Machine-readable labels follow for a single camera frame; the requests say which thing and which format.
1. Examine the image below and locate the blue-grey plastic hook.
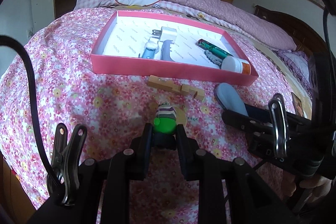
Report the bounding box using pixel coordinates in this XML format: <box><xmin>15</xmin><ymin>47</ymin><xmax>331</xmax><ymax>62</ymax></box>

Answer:
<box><xmin>138</xmin><ymin>37</ymin><xmax>159</xmax><ymax>59</ymax></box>

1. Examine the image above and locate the round yellow tape roll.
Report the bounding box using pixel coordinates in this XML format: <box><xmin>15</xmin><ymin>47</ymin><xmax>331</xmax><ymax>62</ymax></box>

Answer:
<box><xmin>173</xmin><ymin>106</ymin><xmax>187</xmax><ymax>126</ymax></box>

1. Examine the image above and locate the dark wooden headboard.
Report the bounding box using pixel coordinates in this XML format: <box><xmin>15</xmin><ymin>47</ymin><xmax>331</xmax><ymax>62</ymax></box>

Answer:
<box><xmin>254</xmin><ymin>5</ymin><xmax>327</xmax><ymax>57</ymax></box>

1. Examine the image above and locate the black cable on left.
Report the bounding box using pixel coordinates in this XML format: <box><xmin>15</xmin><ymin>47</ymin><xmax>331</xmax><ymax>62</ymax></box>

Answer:
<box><xmin>0</xmin><ymin>35</ymin><xmax>64</xmax><ymax>204</ymax></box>

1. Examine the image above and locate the black cable on right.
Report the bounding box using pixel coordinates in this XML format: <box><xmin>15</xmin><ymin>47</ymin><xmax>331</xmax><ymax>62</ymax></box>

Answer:
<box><xmin>322</xmin><ymin>4</ymin><xmax>336</xmax><ymax>64</ymax></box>

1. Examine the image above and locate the pink shallow tray box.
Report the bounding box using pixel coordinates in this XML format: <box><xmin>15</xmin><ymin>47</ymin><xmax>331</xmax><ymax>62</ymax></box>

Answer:
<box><xmin>91</xmin><ymin>10</ymin><xmax>259</xmax><ymax>86</ymax></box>

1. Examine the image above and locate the black cable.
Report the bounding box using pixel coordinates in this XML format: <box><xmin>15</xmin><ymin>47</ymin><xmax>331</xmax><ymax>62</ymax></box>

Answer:
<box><xmin>0</xmin><ymin>35</ymin><xmax>64</xmax><ymax>204</ymax></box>
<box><xmin>322</xmin><ymin>4</ymin><xmax>336</xmax><ymax>64</ymax></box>

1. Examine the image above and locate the small picture card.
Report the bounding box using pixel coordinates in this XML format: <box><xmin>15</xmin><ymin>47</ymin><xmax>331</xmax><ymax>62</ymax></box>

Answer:
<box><xmin>291</xmin><ymin>92</ymin><xmax>305</xmax><ymax>118</ymax></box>

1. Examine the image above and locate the purple frilled pillow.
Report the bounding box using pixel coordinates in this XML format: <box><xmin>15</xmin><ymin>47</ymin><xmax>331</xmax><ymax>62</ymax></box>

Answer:
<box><xmin>274</xmin><ymin>50</ymin><xmax>311</xmax><ymax>96</ymax></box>

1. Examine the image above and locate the white wall charger plug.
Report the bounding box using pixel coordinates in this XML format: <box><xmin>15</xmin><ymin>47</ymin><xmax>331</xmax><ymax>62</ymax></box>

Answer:
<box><xmin>152</xmin><ymin>27</ymin><xmax>178</xmax><ymax>43</ymax></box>

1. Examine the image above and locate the blue translucent tape dispenser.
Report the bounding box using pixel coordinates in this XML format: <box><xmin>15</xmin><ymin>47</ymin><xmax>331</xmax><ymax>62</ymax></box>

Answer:
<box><xmin>214</xmin><ymin>83</ymin><xmax>248</xmax><ymax>116</ymax></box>

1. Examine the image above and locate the green frog figurine toy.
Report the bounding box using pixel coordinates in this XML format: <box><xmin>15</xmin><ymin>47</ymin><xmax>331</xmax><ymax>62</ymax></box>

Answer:
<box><xmin>153</xmin><ymin>102</ymin><xmax>177</xmax><ymax>150</ymax></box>

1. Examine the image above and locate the grey folding multitool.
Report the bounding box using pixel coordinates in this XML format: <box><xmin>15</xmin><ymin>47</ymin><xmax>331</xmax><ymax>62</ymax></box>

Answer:
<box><xmin>205</xmin><ymin>50</ymin><xmax>223</xmax><ymax>67</ymax></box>

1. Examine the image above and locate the white wooden shelf desk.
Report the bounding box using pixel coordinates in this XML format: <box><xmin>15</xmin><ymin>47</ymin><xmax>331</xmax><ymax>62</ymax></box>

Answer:
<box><xmin>31</xmin><ymin>0</ymin><xmax>77</xmax><ymax>32</ymax></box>

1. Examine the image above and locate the white jar orange label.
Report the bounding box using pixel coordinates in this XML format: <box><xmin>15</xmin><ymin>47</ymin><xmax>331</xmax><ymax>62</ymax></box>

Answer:
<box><xmin>220</xmin><ymin>56</ymin><xmax>251</xmax><ymax>75</ymax></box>

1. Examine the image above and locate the folded purple quilt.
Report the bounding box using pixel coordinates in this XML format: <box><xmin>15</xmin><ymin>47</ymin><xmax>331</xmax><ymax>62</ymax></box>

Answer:
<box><xmin>75</xmin><ymin>0</ymin><xmax>297</xmax><ymax>51</ymax></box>

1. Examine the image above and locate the person's hand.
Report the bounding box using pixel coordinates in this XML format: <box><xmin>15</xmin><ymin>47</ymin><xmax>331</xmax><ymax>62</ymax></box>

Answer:
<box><xmin>281</xmin><ymin>171</ymin><xmax>333</xmax><ymax>203</ymax></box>

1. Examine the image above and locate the lavender curved plastic hook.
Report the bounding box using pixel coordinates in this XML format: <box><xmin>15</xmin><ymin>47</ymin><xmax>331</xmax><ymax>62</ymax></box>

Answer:
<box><xmin>161</xmin><ymin>40</ymin><xmax>174</xmax><ymax>62</ymax></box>

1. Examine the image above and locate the green lighter with red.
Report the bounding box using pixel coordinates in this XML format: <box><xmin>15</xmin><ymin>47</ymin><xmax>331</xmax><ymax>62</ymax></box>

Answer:
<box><xmin>196</xmin><ymin>39</ymin><xmax>232</xmax><ymax>60</ymax></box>

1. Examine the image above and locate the pink floral bed sheet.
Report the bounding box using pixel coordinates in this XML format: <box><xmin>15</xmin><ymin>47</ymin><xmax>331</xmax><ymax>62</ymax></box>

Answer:
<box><xmin>0</xmin><ymin>6</ymin><xmax>313</xmax><ymax>224</ymax></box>

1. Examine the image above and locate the metal binder clip left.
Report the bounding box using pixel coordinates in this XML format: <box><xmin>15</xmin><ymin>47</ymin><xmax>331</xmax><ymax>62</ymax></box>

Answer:
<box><xmin>47</xmin><ymin>123</ymin><xmax>87</xmax><ymax>206</ymax></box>

